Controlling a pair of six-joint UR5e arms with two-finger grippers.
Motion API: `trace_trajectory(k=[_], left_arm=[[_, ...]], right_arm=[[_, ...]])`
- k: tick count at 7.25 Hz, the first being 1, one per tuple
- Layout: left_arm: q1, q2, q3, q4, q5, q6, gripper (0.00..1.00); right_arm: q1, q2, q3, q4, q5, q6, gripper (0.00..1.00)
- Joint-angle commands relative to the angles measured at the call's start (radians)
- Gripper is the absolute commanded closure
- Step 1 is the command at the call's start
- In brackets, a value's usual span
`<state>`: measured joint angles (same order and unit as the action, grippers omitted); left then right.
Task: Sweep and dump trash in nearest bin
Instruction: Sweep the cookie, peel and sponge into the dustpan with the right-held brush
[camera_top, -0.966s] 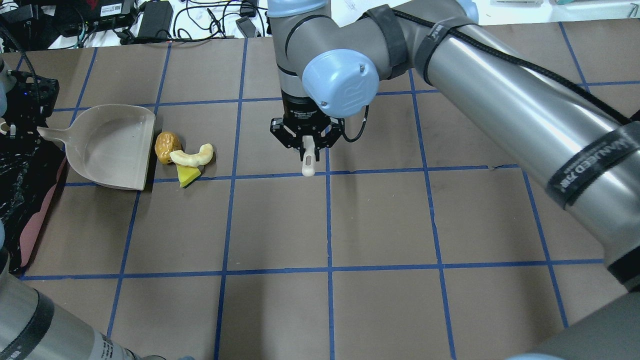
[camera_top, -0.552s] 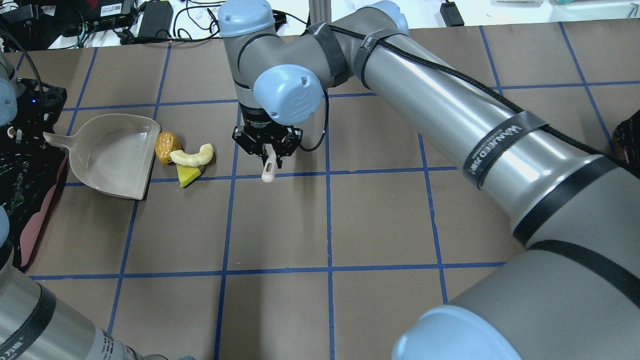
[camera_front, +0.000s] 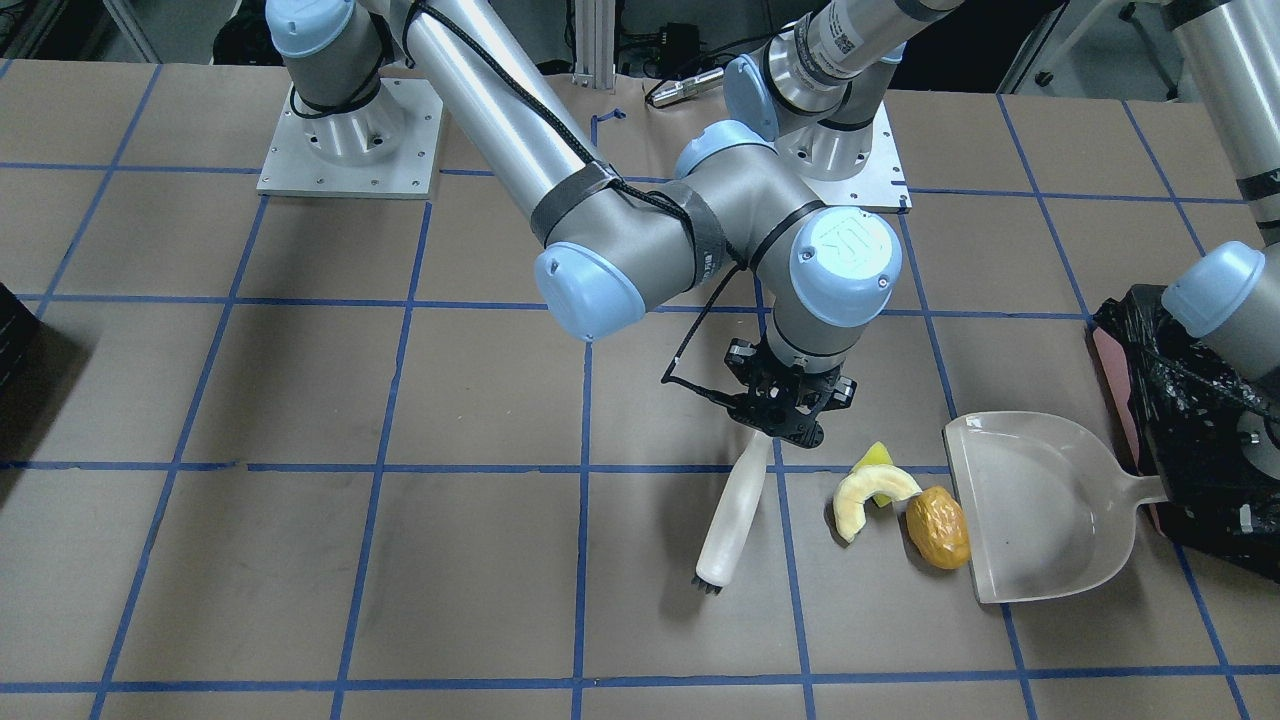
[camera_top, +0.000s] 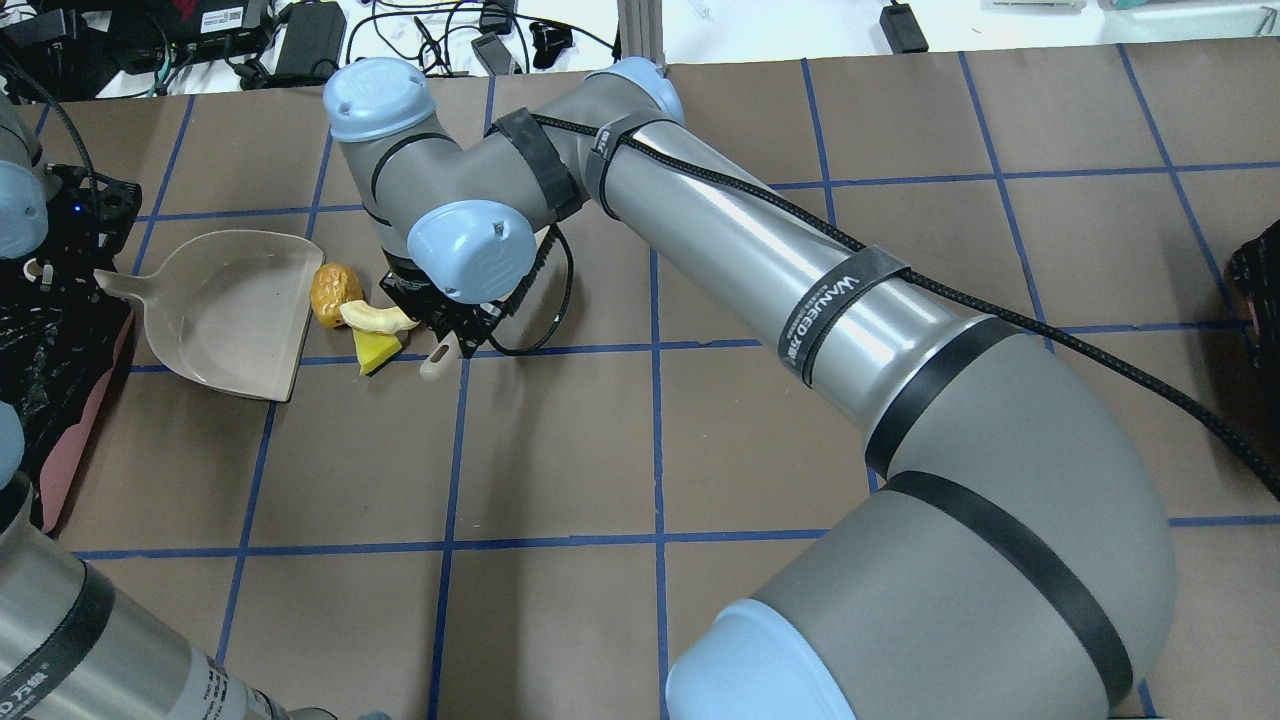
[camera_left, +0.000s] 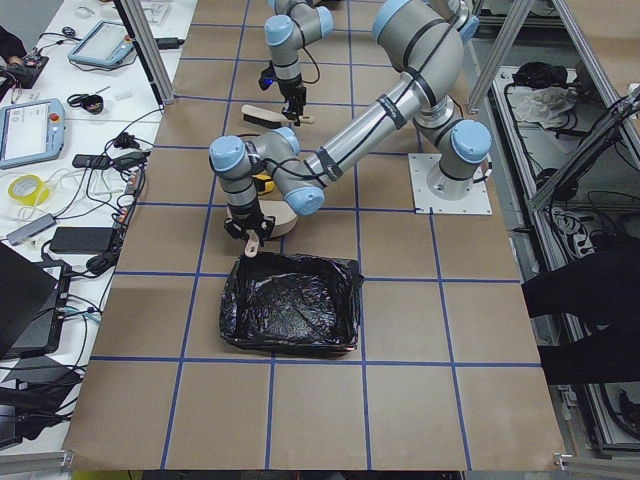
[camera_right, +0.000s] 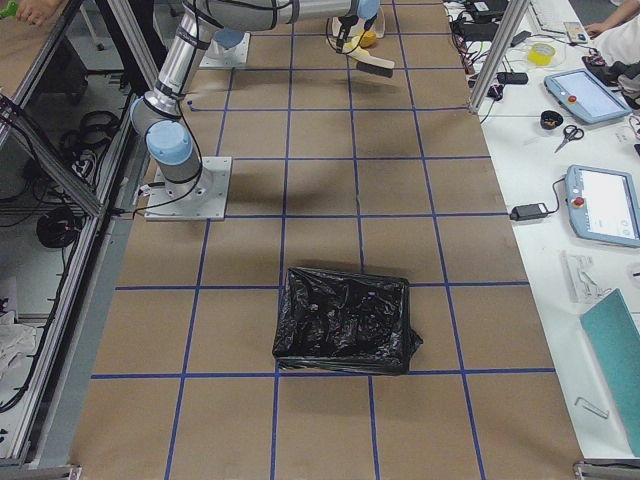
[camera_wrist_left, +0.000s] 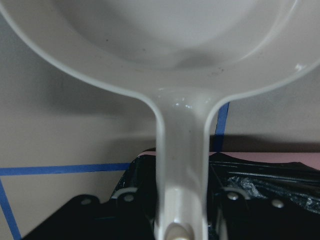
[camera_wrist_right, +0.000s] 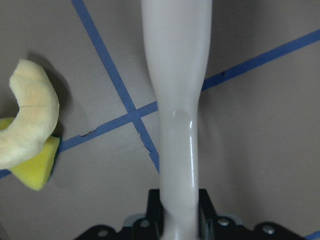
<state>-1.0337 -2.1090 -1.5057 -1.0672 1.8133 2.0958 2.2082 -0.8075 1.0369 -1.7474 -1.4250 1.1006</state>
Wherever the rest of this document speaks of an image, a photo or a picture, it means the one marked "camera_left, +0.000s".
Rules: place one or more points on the beige plastic dustpan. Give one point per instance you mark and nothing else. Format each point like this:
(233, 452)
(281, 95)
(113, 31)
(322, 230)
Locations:
(285, 221)

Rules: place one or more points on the person in black clothing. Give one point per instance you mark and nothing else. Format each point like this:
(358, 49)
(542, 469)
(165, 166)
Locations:
(602, 291)

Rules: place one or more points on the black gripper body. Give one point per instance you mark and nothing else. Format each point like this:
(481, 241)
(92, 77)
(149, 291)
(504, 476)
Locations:
(289, 90)
(244, 216)

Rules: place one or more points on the blue teach pendant upper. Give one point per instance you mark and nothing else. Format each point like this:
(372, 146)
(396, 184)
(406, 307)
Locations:
(106, 46)

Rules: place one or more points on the blue teach pendant lower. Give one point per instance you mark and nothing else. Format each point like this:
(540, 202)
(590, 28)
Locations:
(32, 132)

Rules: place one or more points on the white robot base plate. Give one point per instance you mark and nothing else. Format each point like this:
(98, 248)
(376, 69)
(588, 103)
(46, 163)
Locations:
(434, 193)

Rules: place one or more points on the black laptop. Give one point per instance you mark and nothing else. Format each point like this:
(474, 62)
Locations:
(33, 295)

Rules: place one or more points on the blue teach pendant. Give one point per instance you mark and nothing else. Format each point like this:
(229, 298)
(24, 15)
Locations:
(32, 132)
(106, 46)

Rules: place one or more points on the beige hand brush black bristles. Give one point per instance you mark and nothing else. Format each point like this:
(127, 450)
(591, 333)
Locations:
(271, 119)

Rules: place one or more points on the black lined trash bin left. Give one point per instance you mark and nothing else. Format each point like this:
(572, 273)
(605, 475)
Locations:
(292, 304)

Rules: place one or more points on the aluminium frame post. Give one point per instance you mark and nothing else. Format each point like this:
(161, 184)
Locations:
(133, 18)

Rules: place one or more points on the black power brick on desk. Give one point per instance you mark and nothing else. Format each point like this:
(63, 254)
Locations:
(81, 240)

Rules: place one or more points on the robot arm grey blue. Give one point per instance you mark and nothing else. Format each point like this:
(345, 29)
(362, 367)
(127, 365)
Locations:
(293, 26)
(424, 41)

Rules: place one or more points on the yellow tape roll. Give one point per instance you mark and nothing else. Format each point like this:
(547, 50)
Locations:
(29, 190)

